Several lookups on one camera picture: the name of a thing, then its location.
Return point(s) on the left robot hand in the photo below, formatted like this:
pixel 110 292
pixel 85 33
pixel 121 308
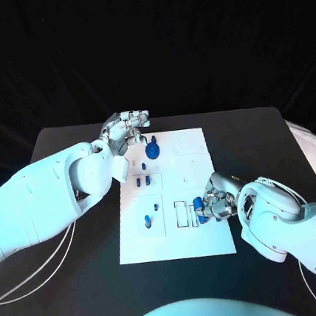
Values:
pixel 116 133

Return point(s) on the small blue peg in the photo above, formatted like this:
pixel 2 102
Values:
pixel 156 207
pixel 143 165

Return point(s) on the blue block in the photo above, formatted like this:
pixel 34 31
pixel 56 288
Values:
pixel 198 203

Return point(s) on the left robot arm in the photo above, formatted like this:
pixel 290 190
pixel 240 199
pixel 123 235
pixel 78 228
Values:
pixel 39 194

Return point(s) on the short blue cylinder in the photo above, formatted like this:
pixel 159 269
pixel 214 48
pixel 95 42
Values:
pixel 202 219

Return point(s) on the white task board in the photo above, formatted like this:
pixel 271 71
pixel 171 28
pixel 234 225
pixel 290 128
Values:
pixel 173 239

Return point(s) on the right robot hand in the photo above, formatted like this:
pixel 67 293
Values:
pixel 225 184

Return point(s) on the long blue cylinder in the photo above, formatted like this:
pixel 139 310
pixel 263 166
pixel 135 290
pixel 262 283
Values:
pixel 147 221

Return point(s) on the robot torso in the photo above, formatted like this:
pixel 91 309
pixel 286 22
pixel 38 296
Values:
pixel 205 315

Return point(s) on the blue gear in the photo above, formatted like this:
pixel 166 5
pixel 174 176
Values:
pixel 152 151

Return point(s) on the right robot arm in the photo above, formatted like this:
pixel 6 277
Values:
pixel 304 235

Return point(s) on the blue plug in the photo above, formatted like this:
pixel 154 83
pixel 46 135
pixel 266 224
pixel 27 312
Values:
pixel 138 182
pixel 147 180

